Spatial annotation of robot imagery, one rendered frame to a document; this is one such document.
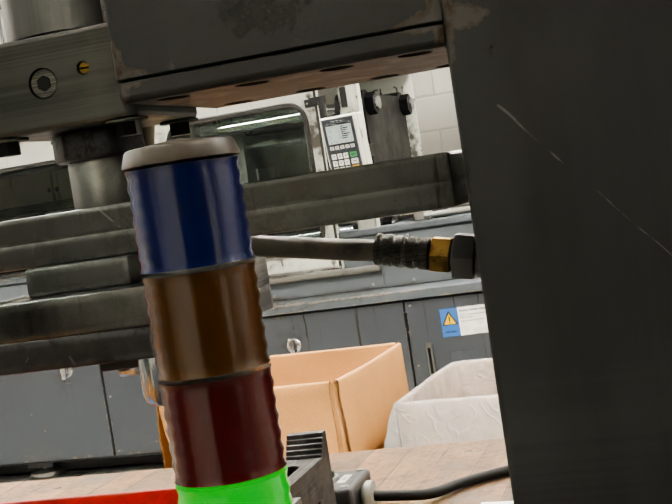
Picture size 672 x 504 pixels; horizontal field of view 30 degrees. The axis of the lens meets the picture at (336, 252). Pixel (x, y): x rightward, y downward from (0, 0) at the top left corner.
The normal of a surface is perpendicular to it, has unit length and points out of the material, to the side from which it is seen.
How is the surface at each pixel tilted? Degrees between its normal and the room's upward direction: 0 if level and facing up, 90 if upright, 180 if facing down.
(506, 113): 90
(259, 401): 76
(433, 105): 90
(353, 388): 89
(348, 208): 90
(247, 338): 104
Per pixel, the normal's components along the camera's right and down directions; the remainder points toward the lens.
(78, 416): -0.33, 0.10
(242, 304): 0.75, 0.17
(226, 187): 0.68, -0.32
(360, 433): 0.91, -0.15
